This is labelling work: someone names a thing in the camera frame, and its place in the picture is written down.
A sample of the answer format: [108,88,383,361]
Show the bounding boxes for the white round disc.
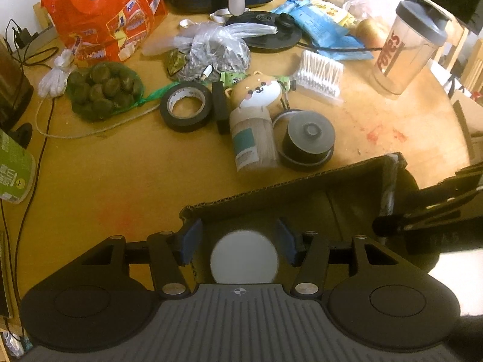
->
[210,230,279,284]

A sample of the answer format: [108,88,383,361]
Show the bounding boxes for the black disc spindle case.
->
[272,109,336,171]

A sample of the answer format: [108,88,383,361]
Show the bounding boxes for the toothpick container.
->
[229,106,278,173]

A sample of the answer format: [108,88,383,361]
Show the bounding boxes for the black rectangular block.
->
[212,81,230,135]

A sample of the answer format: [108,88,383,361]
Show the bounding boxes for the black tape roll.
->
[160,82,213,132]

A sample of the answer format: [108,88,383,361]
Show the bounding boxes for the shiba dog plush case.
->
[223,71,296,114]

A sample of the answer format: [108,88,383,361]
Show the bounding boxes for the cotton swab pack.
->
[292,50,344,105]

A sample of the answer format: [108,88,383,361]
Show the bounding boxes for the clear shaker bottle grey lid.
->
[371,0,451,97]

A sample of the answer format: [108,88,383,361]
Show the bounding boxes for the wooden chair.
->
[431,19,482,97]

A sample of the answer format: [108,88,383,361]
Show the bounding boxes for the green net bag of fruit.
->
[66,62,174,122]

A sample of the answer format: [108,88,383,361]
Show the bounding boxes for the yellow onion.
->
[355,18,390,48]

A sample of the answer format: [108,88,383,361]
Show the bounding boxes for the clear plastic bag of seeds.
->
[142,21,279,83]

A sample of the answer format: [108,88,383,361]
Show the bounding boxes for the black kettle base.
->
[225,11,302,53]

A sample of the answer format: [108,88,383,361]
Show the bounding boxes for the blue snack packets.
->
[272,0,373,61]

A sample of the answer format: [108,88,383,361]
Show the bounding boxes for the orange snack bag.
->
[41,0,168,67]

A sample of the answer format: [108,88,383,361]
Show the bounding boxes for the black kettle cable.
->
[296,42,384,53]

